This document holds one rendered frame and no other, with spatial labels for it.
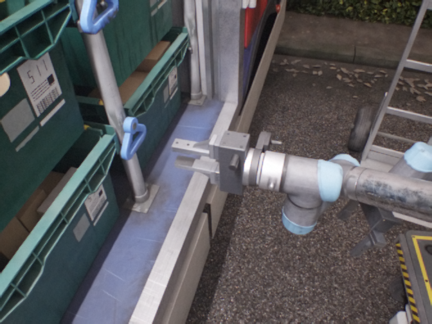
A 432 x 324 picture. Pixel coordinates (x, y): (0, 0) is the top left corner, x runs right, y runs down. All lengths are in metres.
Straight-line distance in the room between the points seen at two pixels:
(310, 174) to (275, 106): 1.63
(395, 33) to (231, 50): 2.33
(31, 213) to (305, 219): 0.55
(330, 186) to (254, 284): 0.88
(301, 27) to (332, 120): 1.14
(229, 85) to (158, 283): 0.66
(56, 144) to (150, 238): 0.33
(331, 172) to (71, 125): 0.47
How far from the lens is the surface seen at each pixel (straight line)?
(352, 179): 0.75
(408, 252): 1.28
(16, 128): 0.52
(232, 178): 0.66
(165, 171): 0.92
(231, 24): 1.01
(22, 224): 0.74
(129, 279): 0.77
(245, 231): 1.55
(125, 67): 0.76
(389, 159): 1.99
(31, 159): 0.56
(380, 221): 0.92
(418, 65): 1.65
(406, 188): 0.70
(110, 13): 0.60
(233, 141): 0.62
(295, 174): 0.62
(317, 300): 1.45
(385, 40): 3.11
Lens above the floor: 1.32
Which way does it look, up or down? 46 degrees down
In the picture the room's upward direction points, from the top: 2 degrees counter-clockwise
